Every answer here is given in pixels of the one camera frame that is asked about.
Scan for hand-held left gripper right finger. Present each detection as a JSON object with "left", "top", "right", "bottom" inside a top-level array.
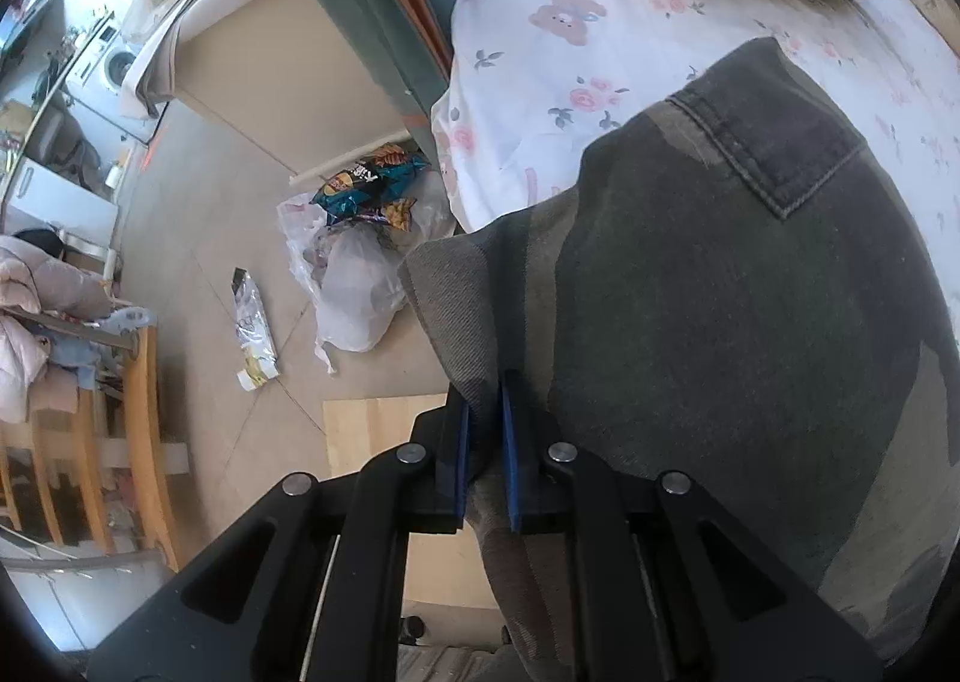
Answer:
[{"left": 499, "top": 371, "right": 886, "bottom": 682}]

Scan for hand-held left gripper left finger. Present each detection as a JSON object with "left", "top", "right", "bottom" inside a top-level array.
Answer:
[{"left": 86, "top": 373, "right": 473, "bottom": 682}]

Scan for camouflage pants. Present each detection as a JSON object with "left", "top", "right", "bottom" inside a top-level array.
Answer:
[{"left": 397, "top": 37, "right": 960, "bottom": 682}]

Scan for wooden board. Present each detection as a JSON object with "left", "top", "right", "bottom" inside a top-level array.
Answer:
[{"left": 322, "top": 393, "right": 452, "bottom": 482}]

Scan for white plastic bag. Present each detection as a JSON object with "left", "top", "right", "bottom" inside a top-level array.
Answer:
[{"left": 277, "top": 172, "right": 458, "bottom": 375}]

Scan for clear wrapper on floor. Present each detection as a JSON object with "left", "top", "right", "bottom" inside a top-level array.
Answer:
[{"left": 231, "top": 267, "right": 283, "bottom": 392}]

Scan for dark blue snack bag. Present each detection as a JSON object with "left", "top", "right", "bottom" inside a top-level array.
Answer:
[{"left": 311, "top": 155, "right": 430, "bottom": 223}]

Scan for wooden chair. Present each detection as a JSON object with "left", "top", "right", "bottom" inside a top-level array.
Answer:
[{"left": 0, "top": 326, "right": 182, "bottom": 576}]

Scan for floral white bed sheet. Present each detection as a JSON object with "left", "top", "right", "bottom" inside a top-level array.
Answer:
[{"left": 431, "top": 0, "right": 960, "bottom": 235}]

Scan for beige bedside cabinet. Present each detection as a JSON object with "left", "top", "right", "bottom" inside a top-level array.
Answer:
[{"left": 120, "top": 0, "right": 422, "bottom": 186}]

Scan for pink padded jacket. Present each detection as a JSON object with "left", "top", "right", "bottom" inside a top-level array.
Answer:
[{"left": 0, "top": 232, "right": 115, "bottom": 426}]

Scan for white floor cabinet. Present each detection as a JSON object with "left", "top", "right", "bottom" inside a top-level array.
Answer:
[{"left": 4, "top": 153, "right": 121, "bottom": 257}]

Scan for white washing machine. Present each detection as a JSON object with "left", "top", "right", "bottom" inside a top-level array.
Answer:
[{"left": 64, "top": 26, "right": 152, "bottom": 145}]

